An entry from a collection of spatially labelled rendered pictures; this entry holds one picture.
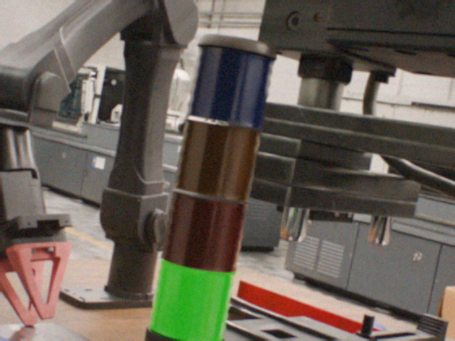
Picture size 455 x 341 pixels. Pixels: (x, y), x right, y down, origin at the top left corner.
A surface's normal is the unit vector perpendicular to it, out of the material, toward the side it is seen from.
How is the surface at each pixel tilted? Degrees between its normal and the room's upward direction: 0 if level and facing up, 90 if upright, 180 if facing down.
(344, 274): 90
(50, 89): 90
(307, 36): 90
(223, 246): 76
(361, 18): 90
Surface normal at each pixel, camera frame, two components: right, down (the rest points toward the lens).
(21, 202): 0.69, -0.32
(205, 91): -0.49, -0.29
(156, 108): 0.83, 0.19
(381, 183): 0.69, 0.16
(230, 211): 0.57, -0.10
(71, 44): 0.92, 0.01
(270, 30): -0.70, -0.09
